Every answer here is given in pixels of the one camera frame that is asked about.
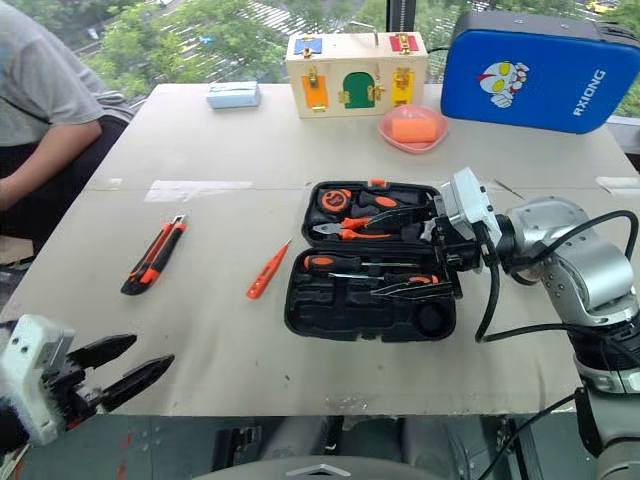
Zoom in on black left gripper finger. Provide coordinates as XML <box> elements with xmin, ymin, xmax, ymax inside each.
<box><xmin>67</xmin><ymin>333</ymin><xmax>138</xmax><ymax>372</ymax></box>
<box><xmin>97</xmin><ymin>353</ymin><xmax>176</xmax><ymax>414</ymax></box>

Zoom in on black window frame post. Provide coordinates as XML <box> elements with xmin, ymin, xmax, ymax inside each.
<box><xmin>387</xmin><ymin>0</ymin><xmax>421</xmax><ymax>37</ymax></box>

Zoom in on light blue tissue pack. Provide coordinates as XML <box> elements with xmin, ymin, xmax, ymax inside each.
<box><xmin>206</xmin><ymin>81</ymin><xmax>262</xmax><ymax>111</ymax></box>

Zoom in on black plastic tool case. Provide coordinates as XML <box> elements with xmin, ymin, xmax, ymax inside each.
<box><xmin>283</xmin><ymin>178</ymin><xmax>464</xmax><ymax>345</ymax></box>

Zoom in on pink plastic dish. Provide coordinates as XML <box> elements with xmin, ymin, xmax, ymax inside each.
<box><xmin>377</xmin><ymin>104</ymin><xmax>450</xmax><ymax>155</ymax></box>

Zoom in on orange sponge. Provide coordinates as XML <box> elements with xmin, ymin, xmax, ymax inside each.
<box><xmin>390</xmin><ymin>115</ymin><xmax>439</xmax><ymax>145</ymax></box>

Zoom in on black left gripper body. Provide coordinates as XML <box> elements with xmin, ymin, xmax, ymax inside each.
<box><xmin>42</xmin><ymin>355</ymin><xmax>109</xmax><ymax>432</ymax></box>

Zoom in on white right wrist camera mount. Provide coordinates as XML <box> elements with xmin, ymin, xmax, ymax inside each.
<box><xmin>439</xmin><ymin>167</ymin><xmax>504</xmax><ymax>246</ymax></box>

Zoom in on orange black utility knife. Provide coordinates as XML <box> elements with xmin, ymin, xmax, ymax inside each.
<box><xmin>119</xmin><ymin>214</ymin><xmax>189</xmax><ymax>296</ymax></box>

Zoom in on orange black screwdriver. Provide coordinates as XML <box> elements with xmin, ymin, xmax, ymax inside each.
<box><xmin>327</xmin><ymin>271</ymin><xmax>441</xmax><ymax>287</ymax></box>
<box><xmin>302</xmin><ymin>253</ymin><xmax>421</xmax><ymax>275</ymax></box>

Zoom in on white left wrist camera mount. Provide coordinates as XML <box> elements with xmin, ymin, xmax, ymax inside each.
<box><xmin>0</xmin><ymin>314</ymin><xmax>76</xmax><ymax>447</ymax></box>

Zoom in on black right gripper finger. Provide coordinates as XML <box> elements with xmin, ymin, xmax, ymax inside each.
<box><xmin>368</xmin><ymin>204</ymin><xmax>441</xmax><ymax>229</ymax></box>
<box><xmin>370</xmin><ymin>280</ymin><xmax>462</xmax><ymax>300</ymax></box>

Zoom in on dark rounded shape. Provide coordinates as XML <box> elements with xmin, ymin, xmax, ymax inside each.
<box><xmin>209</xmin><ymin>414</ymin><xmax>481</xmax><ymax>471</ymax></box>

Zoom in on stubby orange black tool handle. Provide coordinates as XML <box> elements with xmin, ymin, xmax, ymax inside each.
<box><xmin>357</xmin><ymin>191</ymin><xmax>401</xmax><ymax>212</ymax></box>

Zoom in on wooden lock box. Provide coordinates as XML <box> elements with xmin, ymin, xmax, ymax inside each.
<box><xmin>284</xmin><ymin>30</ymin><xmax>430</xmax><ymax>120</ymax></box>

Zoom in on blue RXIONG carry case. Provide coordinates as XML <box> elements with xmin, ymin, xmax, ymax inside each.
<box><xmin>439</xmin><ymin>12</ymin><xmax>640</xmax><ymax>135</ymax></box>

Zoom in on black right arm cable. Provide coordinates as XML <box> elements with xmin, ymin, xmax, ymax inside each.
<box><xmin>472</xmin><ymin>209</ymin><xmax>640</xmax><ymax>346</ymax></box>

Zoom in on orange handled pliers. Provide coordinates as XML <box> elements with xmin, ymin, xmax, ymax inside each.
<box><xmin>313</xmin><ymin>215</ymin><xmax>394</xmax><ymax>242</ymax></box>

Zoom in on person in grey shirt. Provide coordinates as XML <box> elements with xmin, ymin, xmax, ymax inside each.
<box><xmin>0</xmin><ymin>0</ymin><xmax>135</xmax><ymax>246</ymax></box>

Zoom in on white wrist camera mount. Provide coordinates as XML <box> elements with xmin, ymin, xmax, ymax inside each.
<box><xmin>439</xmin><ymin>167</ymin><xmax>504</xmax><ymax>246</ymax></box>
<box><xmin>0</xmin><ymin>314</ymin><xmax>76</xmax><ymax>447</ymax></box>

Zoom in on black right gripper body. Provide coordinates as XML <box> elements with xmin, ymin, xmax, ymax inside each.
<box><xmin>422</xmin><ymin>194</ymin><xmax>487</xmax><ymax>274</ymax></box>

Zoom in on grey rounded housing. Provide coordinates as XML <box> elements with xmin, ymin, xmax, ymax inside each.
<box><xmin>192</xmin><ymin>454</ymin><xmax>406</xmax><ymax>480</ymax></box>

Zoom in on orange black tape measure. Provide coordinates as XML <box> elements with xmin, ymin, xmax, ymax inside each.
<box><xmin>319</xmin><ymin>188</ymin><xmax>354</xmax><ymax>214</ymax></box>

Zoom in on orange test pen screwdriver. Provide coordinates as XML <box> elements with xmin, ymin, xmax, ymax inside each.
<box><xmin>244</xmin><ymin>238</ymin><xmax>294</xmax><ymax>300</ymax></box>

